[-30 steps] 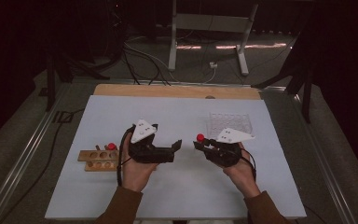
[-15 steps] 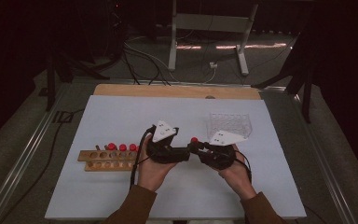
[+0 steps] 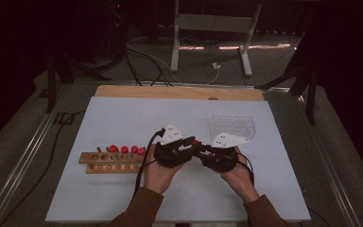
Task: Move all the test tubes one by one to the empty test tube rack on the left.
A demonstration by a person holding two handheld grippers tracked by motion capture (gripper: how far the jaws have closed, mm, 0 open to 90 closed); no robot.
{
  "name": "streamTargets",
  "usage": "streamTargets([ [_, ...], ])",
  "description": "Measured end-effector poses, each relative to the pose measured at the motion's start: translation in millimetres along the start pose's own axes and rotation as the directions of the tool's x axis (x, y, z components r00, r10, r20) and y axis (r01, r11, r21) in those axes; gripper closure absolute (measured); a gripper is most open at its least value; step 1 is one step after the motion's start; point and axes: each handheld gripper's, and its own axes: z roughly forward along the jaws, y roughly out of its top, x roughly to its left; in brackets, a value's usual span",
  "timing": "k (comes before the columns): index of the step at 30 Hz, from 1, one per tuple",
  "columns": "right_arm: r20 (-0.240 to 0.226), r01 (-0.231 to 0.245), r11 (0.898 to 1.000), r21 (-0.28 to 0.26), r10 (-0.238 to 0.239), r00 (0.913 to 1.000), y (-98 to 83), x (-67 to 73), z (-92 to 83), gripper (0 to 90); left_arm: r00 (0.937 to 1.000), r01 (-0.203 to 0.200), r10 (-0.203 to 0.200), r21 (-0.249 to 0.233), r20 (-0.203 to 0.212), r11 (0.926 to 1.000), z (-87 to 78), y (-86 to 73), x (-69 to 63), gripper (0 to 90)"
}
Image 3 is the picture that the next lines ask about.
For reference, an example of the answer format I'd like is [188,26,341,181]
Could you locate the person's right hand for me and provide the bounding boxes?
[220,147,261,203]

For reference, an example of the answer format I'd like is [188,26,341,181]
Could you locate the white floor cable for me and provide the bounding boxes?
[126,37,220,86]

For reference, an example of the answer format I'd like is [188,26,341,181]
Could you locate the white table sheet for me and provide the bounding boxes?
[45,96,311,223]

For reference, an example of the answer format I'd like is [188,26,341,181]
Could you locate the metal floor rail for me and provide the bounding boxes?
[0,84,73,227]
[292,94,363,227]

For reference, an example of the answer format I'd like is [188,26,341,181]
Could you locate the clear plastic test tube rack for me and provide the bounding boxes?
[208,113,257,142]

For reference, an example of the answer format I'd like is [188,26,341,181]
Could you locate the black floor cables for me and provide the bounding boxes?
[122,42,175,88]

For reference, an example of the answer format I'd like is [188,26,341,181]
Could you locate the wooden test tube rack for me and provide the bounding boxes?
[78,146,147,174]

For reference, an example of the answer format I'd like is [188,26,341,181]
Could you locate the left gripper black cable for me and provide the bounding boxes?
[0,109,166,227]

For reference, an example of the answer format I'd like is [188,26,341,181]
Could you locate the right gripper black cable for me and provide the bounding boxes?
[235,152,255,187]

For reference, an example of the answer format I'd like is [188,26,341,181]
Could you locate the white metal stand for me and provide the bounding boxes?
[169,0,263,78]

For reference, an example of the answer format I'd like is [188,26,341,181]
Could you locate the black tripod stand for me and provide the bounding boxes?
[44,51,112,114]

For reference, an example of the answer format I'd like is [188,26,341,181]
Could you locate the dark equipment tower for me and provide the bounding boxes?
[106,0,130,61]

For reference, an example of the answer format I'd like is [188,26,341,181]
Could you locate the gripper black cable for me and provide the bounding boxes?
[235,152,255,187]
[0,109,166,227]

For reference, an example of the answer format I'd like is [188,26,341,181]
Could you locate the person's left hand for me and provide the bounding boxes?
[143,145,183,194]

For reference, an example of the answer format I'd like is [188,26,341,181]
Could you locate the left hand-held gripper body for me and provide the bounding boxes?
[153,123,193,168]

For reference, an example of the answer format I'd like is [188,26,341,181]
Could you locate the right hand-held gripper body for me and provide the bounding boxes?
[200,131,250,173]

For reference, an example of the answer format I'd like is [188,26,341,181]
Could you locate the black curtain stand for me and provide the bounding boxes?
[253,29,319,126]

